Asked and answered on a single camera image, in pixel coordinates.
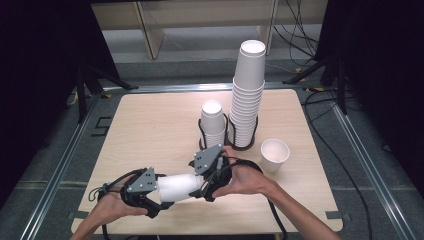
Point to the person's left hand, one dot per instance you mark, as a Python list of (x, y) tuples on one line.
[(113, 210)]

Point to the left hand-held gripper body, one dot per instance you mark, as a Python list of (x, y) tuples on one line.
[(143, 185)]

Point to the person's right hand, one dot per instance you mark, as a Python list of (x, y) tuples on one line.
[(246, 181)]

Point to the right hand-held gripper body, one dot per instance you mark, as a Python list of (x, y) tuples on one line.
[(208, 160)]

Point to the light wooden shelf unit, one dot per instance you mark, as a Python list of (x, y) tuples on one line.
[(150, 36)]

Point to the white paper cup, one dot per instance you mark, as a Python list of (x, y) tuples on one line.
[(178, 187), (275, 156)]

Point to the short stack of white cups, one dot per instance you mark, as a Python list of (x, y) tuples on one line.
[(213, 123)]

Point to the dark curtain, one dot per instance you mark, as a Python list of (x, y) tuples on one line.
[(383, 66), (36, 83)]

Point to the metal floor rail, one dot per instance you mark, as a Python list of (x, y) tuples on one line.
[(166, 88), (373, 173), (53, 180)]

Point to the black metal stand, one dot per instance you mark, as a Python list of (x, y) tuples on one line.
[(81, 96), (340, 86)]

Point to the tall stack of white cups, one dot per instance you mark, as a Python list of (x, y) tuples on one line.
[(248, 100)]

